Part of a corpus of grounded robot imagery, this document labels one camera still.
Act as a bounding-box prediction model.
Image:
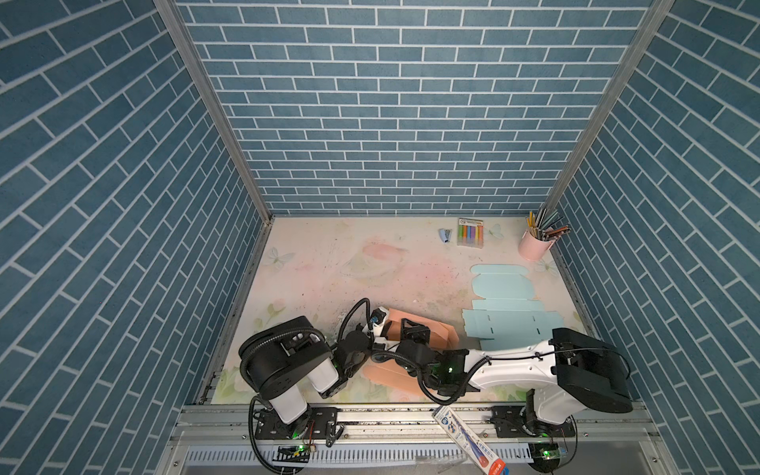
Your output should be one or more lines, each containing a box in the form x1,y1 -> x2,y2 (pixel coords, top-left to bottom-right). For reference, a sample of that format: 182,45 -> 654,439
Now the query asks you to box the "pink cardboard box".
362,307 -> 463,399

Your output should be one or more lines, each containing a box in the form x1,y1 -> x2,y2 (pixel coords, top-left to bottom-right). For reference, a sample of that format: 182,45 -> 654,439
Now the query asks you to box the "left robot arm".
239,298 -> 390,425

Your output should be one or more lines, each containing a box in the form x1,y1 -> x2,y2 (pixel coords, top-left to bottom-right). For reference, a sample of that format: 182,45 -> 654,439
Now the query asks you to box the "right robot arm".
369,320 -> 633,435

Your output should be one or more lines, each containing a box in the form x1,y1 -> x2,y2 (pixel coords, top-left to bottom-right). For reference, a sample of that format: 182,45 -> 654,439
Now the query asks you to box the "light blue cardboard box blank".
462,264 -> 564,352

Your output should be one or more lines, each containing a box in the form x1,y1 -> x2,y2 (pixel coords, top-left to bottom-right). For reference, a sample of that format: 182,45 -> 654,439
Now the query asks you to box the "toothpaste tube box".
433,406 -> 510,475

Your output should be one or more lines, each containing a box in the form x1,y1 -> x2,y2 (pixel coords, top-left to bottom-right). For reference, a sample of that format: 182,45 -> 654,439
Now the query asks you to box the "coloured marker pack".
457,218 -> 484,249

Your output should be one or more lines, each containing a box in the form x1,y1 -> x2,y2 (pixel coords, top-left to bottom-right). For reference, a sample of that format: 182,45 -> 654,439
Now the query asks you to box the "pink pencil cup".
518,231 -> 556,262

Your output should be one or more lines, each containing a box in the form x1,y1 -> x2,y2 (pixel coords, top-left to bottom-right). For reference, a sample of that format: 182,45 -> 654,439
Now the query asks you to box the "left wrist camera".
368,307 -> 390,338

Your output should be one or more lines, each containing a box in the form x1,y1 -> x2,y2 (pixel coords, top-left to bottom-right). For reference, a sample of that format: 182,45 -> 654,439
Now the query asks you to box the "aluminium mounting rail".
156,402 -> 677,474

